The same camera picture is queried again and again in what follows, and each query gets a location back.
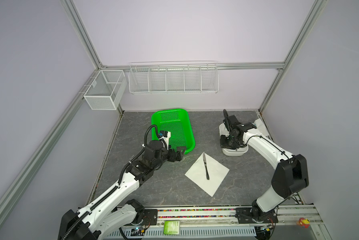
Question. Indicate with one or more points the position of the long white wire shelf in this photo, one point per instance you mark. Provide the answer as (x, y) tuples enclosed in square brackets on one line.
[(173, 77)]

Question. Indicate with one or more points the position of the small white mesh basket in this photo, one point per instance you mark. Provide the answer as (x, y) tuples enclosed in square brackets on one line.
[(106, 90)]

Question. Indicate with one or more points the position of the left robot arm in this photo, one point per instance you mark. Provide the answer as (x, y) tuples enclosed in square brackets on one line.
[(102, 216)]

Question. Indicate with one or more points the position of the white oval plastic tub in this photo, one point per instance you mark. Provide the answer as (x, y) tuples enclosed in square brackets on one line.
[(229, 152)]

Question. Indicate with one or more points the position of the red yellow toy figure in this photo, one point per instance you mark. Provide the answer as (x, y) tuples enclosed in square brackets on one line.
[(302, 222)]

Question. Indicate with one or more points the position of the white slotted cable duct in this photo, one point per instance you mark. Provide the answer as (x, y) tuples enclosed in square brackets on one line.
[(198, 233)]

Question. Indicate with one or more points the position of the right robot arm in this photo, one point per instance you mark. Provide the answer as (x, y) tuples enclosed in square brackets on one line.
[(290, 171)]

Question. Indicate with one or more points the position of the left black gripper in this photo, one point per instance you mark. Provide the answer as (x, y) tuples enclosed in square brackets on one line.
[(179, 156)]

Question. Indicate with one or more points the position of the tissue pack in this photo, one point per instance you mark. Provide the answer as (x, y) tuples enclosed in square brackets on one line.
[(261, 127)]

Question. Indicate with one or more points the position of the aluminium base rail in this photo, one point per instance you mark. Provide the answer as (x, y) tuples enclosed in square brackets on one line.
[(233, 215)]

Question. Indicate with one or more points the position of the green perforated plastic basket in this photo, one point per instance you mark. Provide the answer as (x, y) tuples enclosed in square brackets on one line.
[(177, 122)]

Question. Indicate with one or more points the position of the white paper napkin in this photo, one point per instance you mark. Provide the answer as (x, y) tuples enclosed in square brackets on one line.
[(217, 173)]

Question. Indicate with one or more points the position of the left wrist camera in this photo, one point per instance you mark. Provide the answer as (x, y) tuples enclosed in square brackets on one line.
[(165, 136)]

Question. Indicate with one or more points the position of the silver table knife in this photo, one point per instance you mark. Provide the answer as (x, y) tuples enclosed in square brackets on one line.
[(205, 165)]

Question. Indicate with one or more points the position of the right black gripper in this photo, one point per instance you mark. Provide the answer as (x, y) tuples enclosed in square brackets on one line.
[(224, 145)]

